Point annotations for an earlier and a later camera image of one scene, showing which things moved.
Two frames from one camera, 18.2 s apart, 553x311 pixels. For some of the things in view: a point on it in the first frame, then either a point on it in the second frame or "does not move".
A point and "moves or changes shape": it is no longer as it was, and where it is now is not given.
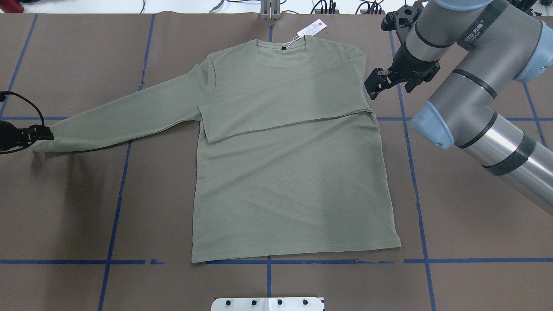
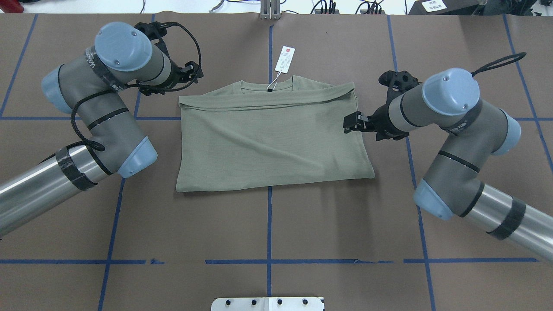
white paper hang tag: x=313 y=29 -> x=285 y=59
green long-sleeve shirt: x=290 y=163 moves or changes shape
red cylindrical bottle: x=11 y=6 does not move
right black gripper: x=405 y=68 -> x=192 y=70
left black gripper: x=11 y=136 -> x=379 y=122
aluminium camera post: x=270 y=9 does not move
